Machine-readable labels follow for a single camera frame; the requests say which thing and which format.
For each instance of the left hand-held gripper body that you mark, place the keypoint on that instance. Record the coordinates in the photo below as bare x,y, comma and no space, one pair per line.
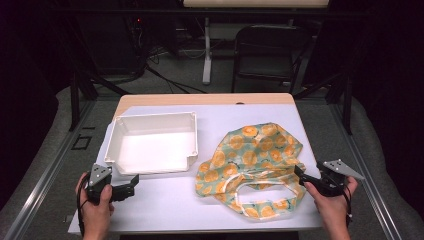
98,174

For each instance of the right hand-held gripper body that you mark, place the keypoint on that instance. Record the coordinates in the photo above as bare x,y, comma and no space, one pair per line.
335,168

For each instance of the white plastic tray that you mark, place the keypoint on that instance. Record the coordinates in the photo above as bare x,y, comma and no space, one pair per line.
153,150

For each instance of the green orange patterned bag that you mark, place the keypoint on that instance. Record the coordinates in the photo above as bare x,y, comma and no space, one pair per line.
253,150

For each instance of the person's left hand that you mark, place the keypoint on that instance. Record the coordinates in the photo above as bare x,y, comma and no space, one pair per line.
95,213

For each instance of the person's right hand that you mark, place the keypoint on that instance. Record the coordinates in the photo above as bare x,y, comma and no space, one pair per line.
331,210

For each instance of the white table mat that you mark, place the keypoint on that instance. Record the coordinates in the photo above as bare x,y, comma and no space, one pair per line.
160,206

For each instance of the black tape square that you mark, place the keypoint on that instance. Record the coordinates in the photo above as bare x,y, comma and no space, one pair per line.
74,142

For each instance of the black metal stand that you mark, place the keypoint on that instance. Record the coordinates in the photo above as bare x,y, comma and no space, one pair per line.
348,106
76,100

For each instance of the black folding chair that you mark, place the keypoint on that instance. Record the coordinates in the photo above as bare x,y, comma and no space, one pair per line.
270,50

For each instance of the dark equipment rack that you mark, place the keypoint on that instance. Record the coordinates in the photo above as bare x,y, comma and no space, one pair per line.
110,43

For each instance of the white desk leg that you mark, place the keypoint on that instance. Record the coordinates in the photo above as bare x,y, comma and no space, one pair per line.
207,56

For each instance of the aluminium rail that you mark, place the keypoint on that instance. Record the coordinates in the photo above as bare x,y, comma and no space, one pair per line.
366,173
50,170

